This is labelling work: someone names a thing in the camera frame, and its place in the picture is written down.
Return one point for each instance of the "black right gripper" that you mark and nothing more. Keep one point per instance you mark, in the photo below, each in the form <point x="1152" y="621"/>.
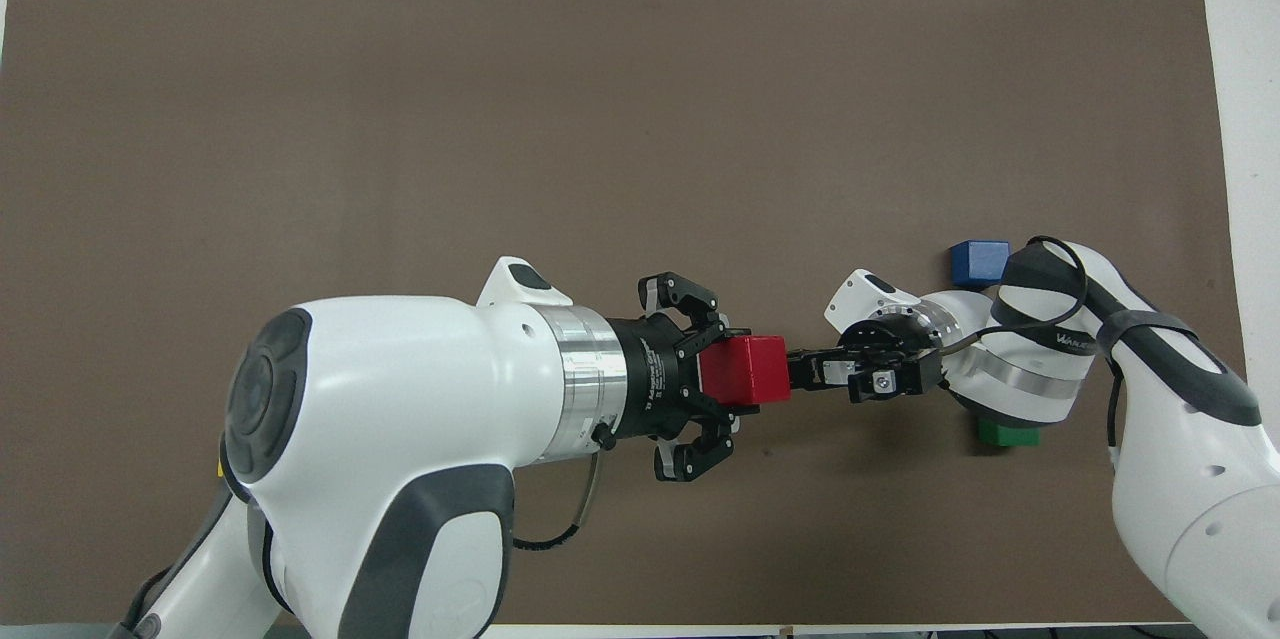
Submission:
<point x="900" y="359"/>

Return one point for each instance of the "blue block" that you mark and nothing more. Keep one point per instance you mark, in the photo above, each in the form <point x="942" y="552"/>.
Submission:
<point x="978" y="262"/>

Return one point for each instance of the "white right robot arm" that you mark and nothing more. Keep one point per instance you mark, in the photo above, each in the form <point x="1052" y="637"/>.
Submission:
<point x="1200" y="479"/>

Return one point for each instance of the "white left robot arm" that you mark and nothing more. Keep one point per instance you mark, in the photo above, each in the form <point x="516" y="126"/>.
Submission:
<point x="400" y="399"/>

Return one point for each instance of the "red block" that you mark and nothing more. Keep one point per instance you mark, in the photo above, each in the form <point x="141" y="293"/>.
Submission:
<point x="745" y="369"/>

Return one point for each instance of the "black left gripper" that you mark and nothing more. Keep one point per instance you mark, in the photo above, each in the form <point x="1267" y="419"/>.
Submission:
<point x="660" y="379"/>

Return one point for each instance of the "brown table mat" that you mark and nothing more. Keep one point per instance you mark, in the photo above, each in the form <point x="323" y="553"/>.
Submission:
<point x="500" y="139"/>

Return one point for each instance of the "green block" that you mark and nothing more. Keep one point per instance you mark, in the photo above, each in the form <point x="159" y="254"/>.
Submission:
<point x="1008" y="435"/>

